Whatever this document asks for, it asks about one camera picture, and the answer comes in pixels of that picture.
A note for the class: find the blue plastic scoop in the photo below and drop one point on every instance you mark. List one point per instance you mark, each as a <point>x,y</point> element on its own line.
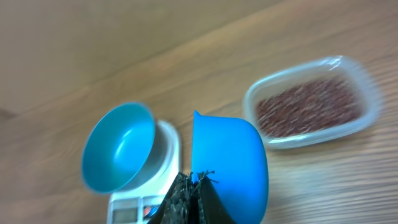
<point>232,150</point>

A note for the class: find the red adzuki beans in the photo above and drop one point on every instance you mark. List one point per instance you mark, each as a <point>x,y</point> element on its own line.
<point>312,106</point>

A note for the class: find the teal blue bowl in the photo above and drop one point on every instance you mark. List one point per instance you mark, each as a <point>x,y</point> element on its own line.
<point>125,150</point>

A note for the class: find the clear plastic bean container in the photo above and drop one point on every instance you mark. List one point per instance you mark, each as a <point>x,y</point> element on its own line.
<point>363,85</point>

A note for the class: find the white digital kitchen scale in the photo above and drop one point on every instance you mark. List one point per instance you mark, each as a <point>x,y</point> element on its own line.
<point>141,199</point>

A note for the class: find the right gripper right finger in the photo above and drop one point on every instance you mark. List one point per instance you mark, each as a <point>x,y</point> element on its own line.
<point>208,208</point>

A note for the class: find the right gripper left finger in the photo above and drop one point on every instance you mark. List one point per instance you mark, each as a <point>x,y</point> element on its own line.
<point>176,205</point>

